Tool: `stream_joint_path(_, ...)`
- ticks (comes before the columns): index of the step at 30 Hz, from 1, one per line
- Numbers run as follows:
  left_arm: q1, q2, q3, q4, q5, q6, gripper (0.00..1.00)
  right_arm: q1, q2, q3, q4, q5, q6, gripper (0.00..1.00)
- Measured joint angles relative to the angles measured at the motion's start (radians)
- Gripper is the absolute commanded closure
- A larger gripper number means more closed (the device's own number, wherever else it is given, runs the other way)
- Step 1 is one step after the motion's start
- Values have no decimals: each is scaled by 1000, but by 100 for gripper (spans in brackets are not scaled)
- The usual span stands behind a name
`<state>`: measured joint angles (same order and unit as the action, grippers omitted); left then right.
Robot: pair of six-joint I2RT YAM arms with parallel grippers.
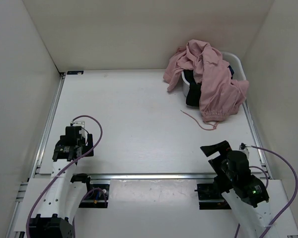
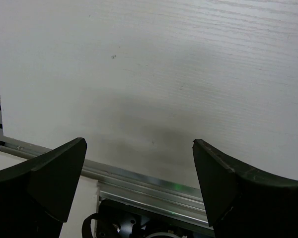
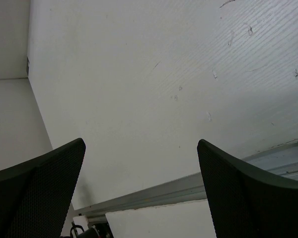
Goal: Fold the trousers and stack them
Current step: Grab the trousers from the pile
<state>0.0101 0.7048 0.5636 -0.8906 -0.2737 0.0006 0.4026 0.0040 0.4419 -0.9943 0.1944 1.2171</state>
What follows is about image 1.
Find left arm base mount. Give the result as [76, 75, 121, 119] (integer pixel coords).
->
[79, 180, 110, 209]

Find blue corner label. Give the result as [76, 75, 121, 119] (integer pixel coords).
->
[67, 70, 84, 75]

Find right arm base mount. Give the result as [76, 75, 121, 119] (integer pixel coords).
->
[195, 183, 231, 210]

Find left aluminium rail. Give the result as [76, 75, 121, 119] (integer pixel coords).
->
[29, 72, 66, 178]

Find right aluminium rail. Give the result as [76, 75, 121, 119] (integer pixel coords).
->
[242, 101, 273, 179]

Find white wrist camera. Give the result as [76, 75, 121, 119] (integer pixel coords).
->
[239, 143, 249, 159]
[70, 120, 85, 128]

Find black garment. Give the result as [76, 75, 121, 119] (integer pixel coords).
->
[183, 70, 201, 107]

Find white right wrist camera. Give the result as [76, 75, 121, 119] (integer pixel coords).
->
[239, 143, 249, 159]

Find pink trousers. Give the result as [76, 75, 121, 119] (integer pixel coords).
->
[163, 40, 249, 130]

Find dark blue garment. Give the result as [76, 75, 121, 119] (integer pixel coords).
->
[228, 65, 234, 78]

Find white plastic basket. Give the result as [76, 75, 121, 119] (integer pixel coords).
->
[181, 51, 246, 97]

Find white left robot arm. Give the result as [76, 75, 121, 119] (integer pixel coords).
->
[26, 123, 94, 238]

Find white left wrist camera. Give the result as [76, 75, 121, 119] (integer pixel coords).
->
[70, 120, 85, 128]

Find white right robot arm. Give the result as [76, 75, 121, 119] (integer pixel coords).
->
[200, 140, 279, 238]

